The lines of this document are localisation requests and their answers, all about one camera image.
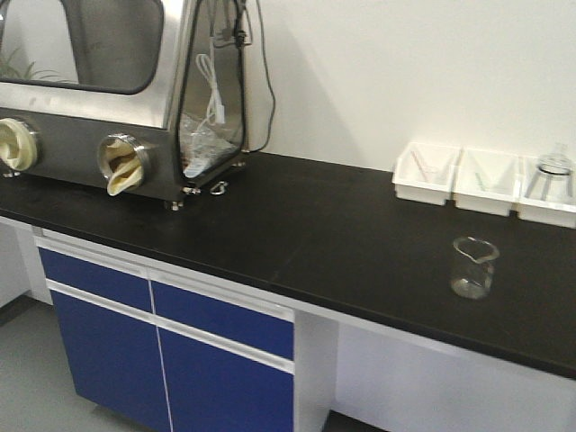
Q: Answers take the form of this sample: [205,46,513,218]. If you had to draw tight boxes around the blue lab bench cabinet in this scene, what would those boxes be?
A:
[34,229,338,431]

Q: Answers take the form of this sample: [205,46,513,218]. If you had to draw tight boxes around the metal carabiner clip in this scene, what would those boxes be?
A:
[209,181,229,196]

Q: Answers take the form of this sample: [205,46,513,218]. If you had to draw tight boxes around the red tipped test tube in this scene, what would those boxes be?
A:
[410,149,430,183]

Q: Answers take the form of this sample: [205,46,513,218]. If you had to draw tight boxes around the white left storage bin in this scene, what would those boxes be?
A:
[392,142,462,206]

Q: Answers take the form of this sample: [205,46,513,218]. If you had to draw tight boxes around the white storage bin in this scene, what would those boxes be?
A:
[517,150,575,229]
[392,142,462,206]
[453,148,520,217]

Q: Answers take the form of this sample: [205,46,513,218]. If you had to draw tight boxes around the cream right glove sleeve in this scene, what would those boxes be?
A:
[98,134,145,196]

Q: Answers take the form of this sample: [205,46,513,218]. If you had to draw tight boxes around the cream glove sleeve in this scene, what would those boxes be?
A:
[98,134,145,196]
[1,118,39,171]

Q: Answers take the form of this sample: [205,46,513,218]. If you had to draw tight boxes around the stainless steel glove box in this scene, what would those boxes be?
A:
[1,1,247,209]

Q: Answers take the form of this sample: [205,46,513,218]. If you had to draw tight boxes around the clear glass beaker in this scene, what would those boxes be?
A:
[450,237,500,300]

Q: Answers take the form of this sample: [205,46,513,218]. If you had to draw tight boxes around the green tipped test tube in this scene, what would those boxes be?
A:
[474,172,487,192]

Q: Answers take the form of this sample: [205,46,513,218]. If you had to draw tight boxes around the white middle storage bin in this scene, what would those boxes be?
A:
[453,148,520,217]

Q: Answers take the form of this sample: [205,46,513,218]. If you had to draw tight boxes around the round glass flask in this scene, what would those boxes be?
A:
[537,143,574,176]

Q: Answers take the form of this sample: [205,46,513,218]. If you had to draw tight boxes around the white right storage bin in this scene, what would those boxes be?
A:
[517,150,575,229]

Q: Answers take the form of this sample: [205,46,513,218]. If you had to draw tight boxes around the cream left glove sleeve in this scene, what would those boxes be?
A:
[1,118,39,171]

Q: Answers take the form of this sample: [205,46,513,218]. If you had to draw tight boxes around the green plant leaves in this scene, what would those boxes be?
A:
[1,49,70,84]

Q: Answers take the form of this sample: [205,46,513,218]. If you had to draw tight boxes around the white cable inside glove box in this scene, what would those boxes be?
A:
[193,52,228,131]

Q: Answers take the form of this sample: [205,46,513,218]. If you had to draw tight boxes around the black power cable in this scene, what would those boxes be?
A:
[218,0,276,153]

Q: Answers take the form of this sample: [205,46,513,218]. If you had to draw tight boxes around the black wire tripod stand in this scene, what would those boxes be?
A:
[523,167,575,203]

